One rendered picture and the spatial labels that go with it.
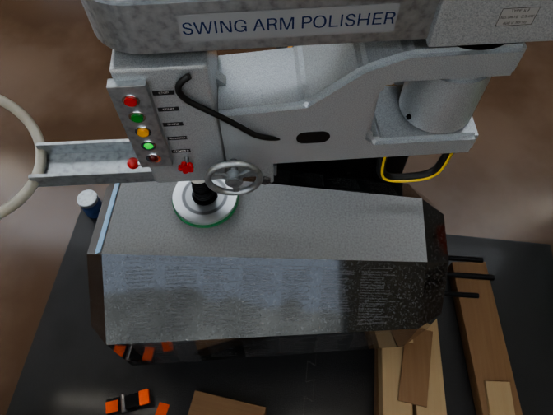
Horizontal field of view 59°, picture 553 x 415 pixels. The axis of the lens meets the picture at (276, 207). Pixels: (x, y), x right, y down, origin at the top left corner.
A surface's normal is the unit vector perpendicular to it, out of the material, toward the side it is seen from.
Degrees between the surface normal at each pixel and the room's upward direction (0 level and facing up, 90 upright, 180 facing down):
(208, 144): 90
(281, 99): 4
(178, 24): 90
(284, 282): 45
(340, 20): 90
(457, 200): 0
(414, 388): 0
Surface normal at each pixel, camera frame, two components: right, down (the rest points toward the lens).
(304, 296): -0.03, 0.25
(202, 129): 0.07, 0.87
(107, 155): 0.01, -0.50
